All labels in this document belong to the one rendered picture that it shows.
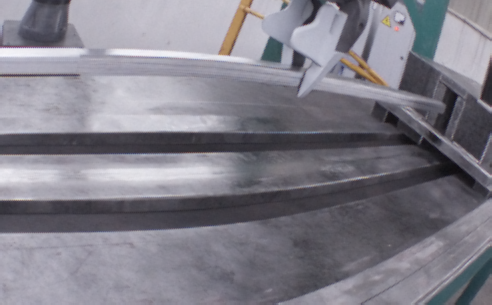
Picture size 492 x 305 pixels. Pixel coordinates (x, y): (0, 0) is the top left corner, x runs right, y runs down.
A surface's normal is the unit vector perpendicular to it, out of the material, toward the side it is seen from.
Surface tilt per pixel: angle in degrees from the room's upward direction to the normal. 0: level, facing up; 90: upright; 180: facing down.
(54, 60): 91
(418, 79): 90
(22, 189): 0
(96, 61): 91
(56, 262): 0
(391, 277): 0
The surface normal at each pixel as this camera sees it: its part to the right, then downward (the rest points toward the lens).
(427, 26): -0.71, 0.00
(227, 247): 0.33, -0.88
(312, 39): 0.59, 0.48
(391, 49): -0.55, 0.12
